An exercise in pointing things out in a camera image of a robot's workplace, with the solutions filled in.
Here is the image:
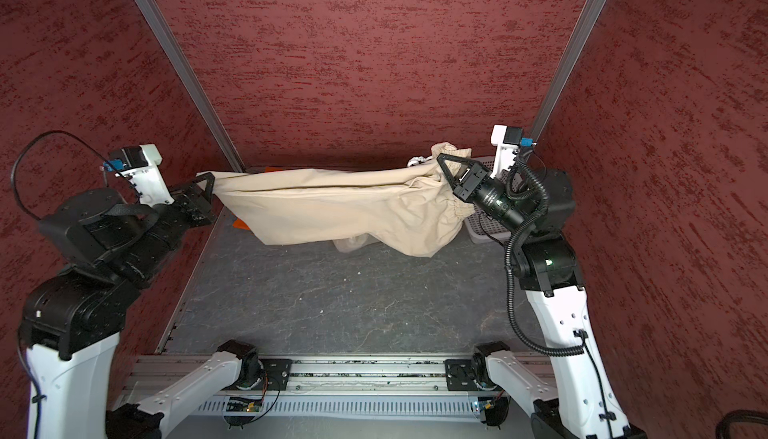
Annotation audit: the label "white slotted cable duct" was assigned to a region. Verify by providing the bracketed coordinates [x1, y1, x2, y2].
[192, 394, 480, 422]

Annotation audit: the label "controller board with wires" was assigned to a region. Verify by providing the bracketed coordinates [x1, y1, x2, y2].
[477, 382, 509, 428]
[222, 372, 280, 430]

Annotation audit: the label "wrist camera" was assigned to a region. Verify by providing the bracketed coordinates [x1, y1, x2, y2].
[490, 125, 536, 178]
[103, 144, 174, 206]

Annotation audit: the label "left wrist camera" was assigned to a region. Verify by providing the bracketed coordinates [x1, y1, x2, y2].
[103, 144, 174, 206]

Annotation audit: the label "black cable bottom right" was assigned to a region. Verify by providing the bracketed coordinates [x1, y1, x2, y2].
[715, 408, 768, 439]

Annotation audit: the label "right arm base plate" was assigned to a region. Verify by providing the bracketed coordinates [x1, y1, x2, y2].
[444, 357, 500, 392]

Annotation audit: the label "corner aluminium post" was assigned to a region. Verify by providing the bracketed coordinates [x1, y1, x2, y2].
[530, 0, 607, 142]
[133, 0, 245, 172]

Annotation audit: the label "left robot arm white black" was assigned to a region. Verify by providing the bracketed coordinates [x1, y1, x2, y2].
[17, 173, 267, 438]

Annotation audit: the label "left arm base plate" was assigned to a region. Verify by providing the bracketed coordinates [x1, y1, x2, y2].
[234, 357, 293, 391]

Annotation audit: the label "orange shorts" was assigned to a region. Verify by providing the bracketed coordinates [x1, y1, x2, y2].
[232, 166, 283, 231]

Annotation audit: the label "beige shorts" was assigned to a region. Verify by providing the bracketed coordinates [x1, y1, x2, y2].
[213, 143, 474, 257]

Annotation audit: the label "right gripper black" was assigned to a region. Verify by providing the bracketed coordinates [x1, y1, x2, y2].
[439, 153, 534, 236]

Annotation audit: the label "right controller board with wires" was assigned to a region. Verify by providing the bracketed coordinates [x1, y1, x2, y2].
[477, 382, 509, 428]

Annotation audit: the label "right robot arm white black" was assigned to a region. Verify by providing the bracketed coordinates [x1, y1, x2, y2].
[437, 153, 646, 438]

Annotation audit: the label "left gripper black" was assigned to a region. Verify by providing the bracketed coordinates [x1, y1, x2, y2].
[119, 170, 221, 277]

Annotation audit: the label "white plastic laundry basket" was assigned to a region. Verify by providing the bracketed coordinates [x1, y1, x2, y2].
[463, 155, 511, 246]

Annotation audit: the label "right corner aluminium post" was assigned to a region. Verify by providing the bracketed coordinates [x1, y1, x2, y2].
[530, 0, 607, 142]

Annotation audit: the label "aluminium mounting rail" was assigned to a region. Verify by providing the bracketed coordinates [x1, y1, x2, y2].
[122, 354, 475, 399]

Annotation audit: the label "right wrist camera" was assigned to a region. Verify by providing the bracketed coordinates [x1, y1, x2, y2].
[490, 125, 536, 178]

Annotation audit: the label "left corner aluminium post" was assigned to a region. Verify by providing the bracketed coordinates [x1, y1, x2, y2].
[133, 0, 245, 172]

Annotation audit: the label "left controller board with wires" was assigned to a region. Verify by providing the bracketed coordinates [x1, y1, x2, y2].
[222, 372, 280, 430]

